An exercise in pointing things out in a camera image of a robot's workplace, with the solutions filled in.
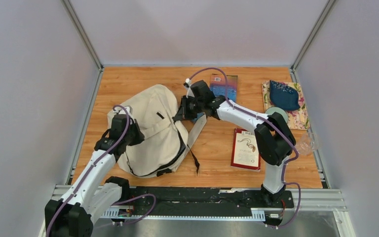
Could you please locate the beige canvas backpack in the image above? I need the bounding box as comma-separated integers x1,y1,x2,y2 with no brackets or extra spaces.
117,84,207,178

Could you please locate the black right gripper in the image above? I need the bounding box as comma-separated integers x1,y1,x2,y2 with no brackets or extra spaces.
174,95,204,121

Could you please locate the floral placemat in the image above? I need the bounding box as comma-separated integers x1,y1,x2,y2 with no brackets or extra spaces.
262,81,309,130

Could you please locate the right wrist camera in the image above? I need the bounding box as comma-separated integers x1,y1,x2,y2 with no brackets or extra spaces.
184,78,194,98

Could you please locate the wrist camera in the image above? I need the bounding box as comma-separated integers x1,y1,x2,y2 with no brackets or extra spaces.
118,106,133,116
184,78,194,98

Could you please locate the light green ceramic bowl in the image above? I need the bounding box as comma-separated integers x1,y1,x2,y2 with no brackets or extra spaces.
265,107,289,123

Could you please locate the dark blue embroidered pouch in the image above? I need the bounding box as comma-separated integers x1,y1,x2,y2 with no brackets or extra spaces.
269,80,300,111

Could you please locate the red and white book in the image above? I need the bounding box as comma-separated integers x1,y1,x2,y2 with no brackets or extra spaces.
230,128,261,172

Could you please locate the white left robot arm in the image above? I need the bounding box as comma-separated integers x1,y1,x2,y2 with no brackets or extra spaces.
44,106,144,237

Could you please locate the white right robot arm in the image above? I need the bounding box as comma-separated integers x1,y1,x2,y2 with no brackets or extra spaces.
173,79,299,207

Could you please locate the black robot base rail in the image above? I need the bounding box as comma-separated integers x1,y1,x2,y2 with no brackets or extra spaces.
102,186,295,222

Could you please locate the blue sunset cover book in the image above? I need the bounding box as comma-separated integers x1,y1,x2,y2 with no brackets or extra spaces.
192,74,238,123

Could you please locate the clear drinking glass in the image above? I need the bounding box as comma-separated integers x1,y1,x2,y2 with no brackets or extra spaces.
296,132,320,156

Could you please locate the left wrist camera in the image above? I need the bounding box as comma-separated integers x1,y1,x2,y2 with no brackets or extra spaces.
118,106,133,116

